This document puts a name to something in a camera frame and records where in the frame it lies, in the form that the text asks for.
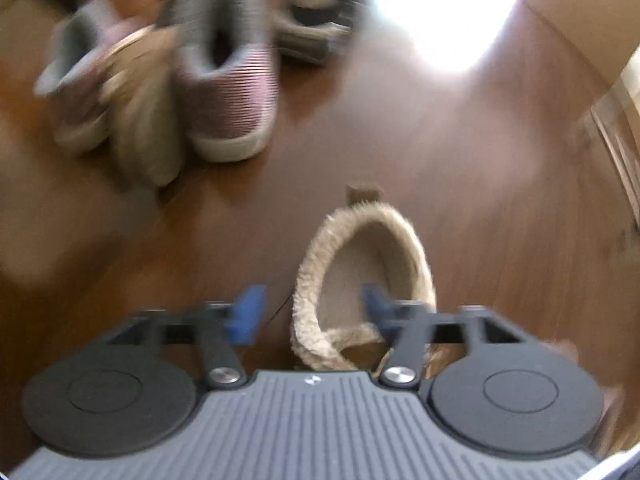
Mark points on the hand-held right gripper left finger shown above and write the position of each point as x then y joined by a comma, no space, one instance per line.
247,315

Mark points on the black white striped shoe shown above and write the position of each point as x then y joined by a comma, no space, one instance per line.
312,15

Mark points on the tan fuzzy slipper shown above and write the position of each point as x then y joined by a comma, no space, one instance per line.
147,130
320,280

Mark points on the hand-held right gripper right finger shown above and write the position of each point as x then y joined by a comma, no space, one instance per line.
376,305

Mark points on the pink striped slipper boot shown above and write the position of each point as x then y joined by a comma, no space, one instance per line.
75,95
235,95

